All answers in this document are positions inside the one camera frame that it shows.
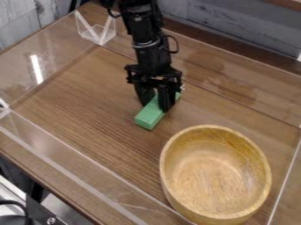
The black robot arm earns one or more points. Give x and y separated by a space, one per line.
143 22

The green rectangular block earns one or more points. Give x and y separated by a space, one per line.
150 115

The clear acrylic tray wall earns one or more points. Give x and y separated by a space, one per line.
67 129

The brown wooden bowl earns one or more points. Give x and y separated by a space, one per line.
215 176

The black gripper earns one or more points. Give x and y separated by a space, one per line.
152 73

